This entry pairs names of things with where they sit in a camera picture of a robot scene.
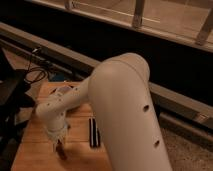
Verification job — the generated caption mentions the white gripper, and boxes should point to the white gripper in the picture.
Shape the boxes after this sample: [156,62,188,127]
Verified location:
[45,121,69,153]

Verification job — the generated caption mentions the dark red pepper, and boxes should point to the dark red pepper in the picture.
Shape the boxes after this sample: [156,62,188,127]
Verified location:
[56,141,67,160]

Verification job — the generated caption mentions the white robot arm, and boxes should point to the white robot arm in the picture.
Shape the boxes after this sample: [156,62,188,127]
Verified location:
[36,53,173,171]

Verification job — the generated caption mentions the black equipment at left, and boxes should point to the black equipment at left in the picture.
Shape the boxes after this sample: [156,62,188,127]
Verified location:
[0,47,35,171]

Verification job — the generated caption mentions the black cable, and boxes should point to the black cable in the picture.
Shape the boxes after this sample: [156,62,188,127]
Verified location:
[23,47,52,84]

